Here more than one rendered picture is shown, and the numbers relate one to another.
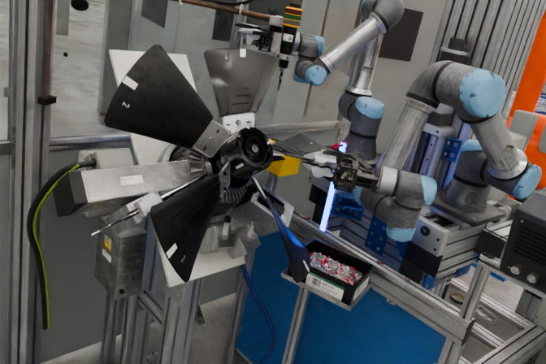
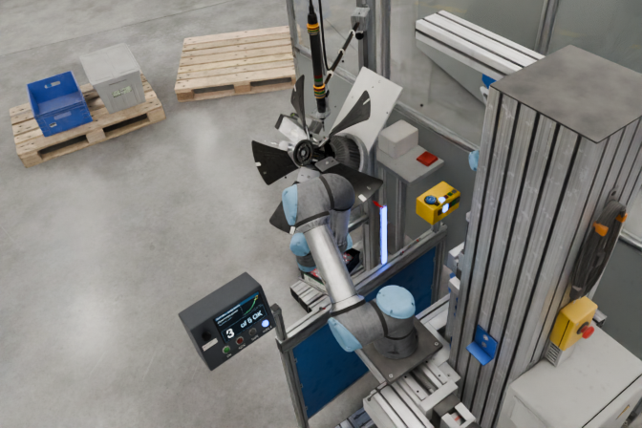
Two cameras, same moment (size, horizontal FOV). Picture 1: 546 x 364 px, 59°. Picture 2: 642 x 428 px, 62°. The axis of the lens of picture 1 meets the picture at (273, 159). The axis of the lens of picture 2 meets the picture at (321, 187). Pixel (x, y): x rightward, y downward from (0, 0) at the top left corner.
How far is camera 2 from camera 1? 2.56 m
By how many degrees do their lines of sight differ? 87
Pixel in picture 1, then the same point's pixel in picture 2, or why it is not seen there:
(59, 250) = not seen: hidden behind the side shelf
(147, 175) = (300, 136)
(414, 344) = (309, 345)
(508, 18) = (475, 213)
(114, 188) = (287, 131)
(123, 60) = (363, 75)
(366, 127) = not seen: hidden behind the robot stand
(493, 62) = (468, 253)
